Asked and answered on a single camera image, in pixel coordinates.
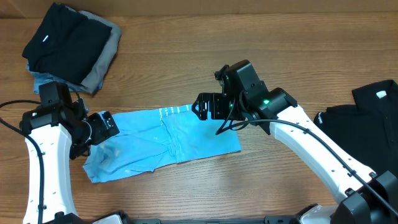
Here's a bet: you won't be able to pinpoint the light blue printed t-shirt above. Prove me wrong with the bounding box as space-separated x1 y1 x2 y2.
83 105 241 183

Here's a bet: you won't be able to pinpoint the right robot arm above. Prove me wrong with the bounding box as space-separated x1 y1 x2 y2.
192 60 397 224

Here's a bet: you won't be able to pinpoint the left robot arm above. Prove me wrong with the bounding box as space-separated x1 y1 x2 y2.
20 82 119 223

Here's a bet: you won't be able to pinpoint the folded grey garment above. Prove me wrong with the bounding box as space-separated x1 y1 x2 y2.
66 11 122 95

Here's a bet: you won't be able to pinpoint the folded blue jeans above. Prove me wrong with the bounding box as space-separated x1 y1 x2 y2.
26 63 85 95

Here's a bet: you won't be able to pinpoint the folded black garment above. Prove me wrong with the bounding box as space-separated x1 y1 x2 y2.
22 3 111 85

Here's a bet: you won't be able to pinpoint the black garment at right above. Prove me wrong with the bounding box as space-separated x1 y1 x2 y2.
314 80 397 175

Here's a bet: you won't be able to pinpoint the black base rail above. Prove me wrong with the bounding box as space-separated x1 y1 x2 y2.
55 211 312 224

